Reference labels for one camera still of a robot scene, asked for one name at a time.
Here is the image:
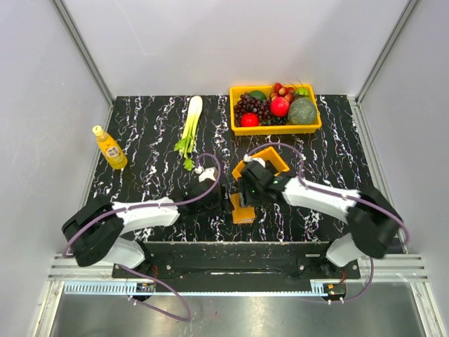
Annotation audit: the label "orange leather card holder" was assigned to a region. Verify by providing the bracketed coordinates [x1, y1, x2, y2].
[230, 193, 256, 225]

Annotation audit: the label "small yellow plastic bin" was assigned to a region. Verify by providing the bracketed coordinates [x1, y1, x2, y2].
[232, 146, 290, 180]

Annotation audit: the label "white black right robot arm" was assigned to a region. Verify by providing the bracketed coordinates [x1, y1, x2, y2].
[239, 155, 402, 278]

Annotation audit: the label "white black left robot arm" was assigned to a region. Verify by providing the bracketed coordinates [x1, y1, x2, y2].
[62, 168, 224, 277]

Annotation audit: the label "green white celery stalk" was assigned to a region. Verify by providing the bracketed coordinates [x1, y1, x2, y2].
[174, 95, 203, 171]

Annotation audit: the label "red apple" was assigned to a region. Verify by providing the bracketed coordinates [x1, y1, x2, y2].
[239, 112, 260, 127]

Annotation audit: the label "dark blueberry cluster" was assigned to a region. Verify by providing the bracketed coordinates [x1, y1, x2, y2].
[260, 117, 287, 126]

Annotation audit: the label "red pomegranate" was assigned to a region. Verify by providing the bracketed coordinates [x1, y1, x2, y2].
[270, 97, 290, 117]

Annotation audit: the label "purple grape bunch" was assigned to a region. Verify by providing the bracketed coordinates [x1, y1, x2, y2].
[233, 93, 272, 125]

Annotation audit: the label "green netted melon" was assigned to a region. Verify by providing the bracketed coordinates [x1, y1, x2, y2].
[288, 98, 317, 125]

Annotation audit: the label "green lime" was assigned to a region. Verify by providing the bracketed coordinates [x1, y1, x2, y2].
[249, 90, 267, 101]

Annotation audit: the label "yellow fruit tray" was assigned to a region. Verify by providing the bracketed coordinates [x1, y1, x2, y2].
[229, 84, 322, 136]

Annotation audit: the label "red cherry cluster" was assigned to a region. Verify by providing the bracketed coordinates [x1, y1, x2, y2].
[269, 83, 295, 103]

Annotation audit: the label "green apple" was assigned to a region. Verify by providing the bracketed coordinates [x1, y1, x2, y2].
[293, 86, 310, 98]

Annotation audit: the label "yellow juice bottle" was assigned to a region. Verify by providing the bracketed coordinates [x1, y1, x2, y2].
[92, 126, 128, 170]

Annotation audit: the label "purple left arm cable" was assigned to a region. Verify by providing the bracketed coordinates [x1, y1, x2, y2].
[62, 153, 222, 321]

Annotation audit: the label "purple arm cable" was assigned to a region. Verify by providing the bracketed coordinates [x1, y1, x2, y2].
[62, 153, 222, 321]
[244, 142, 410, 305]

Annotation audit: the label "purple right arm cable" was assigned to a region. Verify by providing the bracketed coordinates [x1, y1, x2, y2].
[244, 142, 410, 305]

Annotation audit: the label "white cable duct strip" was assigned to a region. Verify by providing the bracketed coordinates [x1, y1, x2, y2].
[63, 281, 327, 296]

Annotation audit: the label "aluminium rail frame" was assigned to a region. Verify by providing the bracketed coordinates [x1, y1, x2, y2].
[47, 96, 431, 284]

